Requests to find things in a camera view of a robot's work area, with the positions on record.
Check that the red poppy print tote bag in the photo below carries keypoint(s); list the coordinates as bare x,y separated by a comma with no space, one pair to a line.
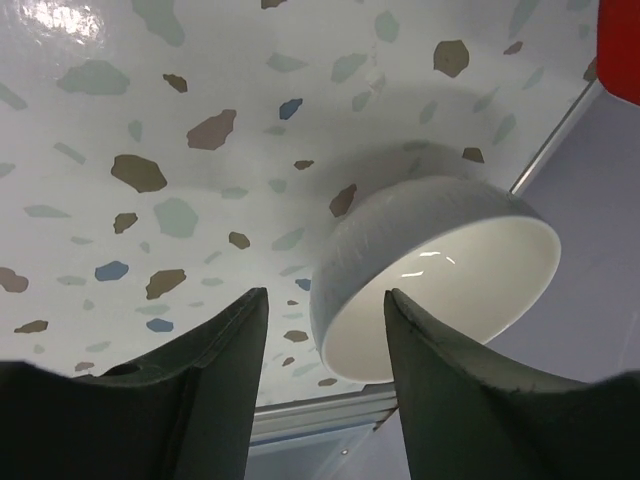
616,64

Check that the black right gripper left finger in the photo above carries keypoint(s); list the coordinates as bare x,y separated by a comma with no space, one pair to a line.
184,410

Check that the plain white bowl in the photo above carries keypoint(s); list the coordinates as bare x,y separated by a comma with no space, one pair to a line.
474,256

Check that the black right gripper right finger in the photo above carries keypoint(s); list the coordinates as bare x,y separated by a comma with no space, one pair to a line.
468,412

